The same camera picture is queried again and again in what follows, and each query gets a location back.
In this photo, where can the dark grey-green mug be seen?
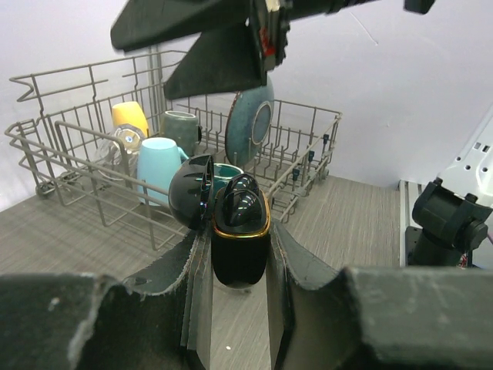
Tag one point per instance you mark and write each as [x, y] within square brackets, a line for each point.
[183, 128]

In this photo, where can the black earbud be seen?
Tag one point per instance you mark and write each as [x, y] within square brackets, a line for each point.
[242, 181]
[242, 207]

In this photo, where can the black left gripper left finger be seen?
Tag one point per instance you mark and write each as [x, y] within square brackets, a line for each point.
[157, 318]

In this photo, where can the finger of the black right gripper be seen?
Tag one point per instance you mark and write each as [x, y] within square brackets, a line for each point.
[144, 23]
[220, 61]

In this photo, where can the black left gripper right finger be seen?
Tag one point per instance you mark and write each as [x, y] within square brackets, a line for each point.
[374, 317]

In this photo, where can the blue ceramic plate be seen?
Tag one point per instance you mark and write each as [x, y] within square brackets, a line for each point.
[248, 123]

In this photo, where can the clear glass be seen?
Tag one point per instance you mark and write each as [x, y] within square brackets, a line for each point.
[121, 151]

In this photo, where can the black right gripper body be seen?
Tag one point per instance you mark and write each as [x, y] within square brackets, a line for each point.
[269, 22]

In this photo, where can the light blue mug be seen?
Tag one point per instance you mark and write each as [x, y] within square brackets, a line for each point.
[159, 160]

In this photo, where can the yellow mug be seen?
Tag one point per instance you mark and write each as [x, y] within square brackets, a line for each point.
[132, 114]

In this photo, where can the dark teal mug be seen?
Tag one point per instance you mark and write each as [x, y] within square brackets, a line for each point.
[223, 173]

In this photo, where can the black earbud charging case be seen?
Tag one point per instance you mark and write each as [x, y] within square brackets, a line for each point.
[239, 254]

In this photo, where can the metal wire dish rack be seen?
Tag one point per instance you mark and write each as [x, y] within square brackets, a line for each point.
[106, 137]

